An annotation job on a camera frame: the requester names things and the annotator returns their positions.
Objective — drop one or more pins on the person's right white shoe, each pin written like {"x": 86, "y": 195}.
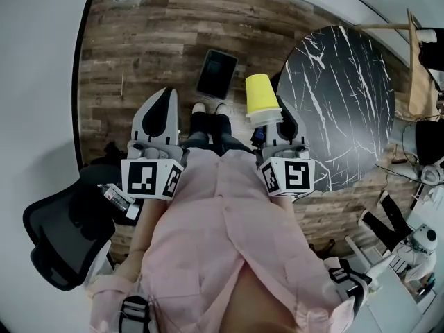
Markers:
{"x": 222, "y": 109}

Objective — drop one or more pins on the white headset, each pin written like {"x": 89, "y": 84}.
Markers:
{"x": 430, "y": 176}

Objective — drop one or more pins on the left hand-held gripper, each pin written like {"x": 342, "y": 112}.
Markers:
{"x": 142, "y": 179}

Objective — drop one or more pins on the white chair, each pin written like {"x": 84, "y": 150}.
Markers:
{"x": 359, "y": 253}

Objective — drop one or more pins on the person's dark jeans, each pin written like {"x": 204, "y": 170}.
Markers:
{"x": 208, "y": 130}

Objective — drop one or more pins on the white tumbler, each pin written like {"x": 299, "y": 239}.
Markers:
{"x": 426, "y": 35}

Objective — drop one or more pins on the black monitor blue screen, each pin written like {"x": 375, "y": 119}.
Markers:
{"x": 258, "y": 136}

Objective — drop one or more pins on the person's left white shoe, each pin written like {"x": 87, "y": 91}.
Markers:
{"x": 198, "y": 108}

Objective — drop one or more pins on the person's left forearm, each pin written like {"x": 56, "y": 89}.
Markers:
{"x": 145, "y": 227}

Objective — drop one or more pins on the person's pink shirt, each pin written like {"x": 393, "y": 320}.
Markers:
{"x": 215, "y": 238}

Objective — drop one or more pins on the black mesh office chair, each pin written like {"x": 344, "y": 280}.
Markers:
{"x": 66, "y": 227}

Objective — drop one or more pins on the yellow paper cup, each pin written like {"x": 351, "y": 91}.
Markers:
{"x": 260, "y": 94}

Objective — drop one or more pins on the person's white shoe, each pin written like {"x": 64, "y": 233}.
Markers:
{"x": 222, "y": 109}
{"x": 198, "y": 108}

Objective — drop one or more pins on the small white box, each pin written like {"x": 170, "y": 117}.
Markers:
{"x": 133, "y": 212}

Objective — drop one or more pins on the person's right forearm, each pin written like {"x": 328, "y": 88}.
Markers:
{"x": 288, "y": 205}

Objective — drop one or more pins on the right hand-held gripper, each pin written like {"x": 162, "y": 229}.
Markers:
{"x": 295, "y": 177}

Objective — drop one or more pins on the light wooden table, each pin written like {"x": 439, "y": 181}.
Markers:
{"x": 421, "y": 95}

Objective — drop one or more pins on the black marble round table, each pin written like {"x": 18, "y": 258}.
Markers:
{"x": 340, "y": 109}

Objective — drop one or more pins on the black waste bin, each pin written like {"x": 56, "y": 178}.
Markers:
{"x": 216, "y": 75}

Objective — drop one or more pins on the plastic bottle red label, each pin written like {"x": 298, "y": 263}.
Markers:
{"x": 114, "y": 195}

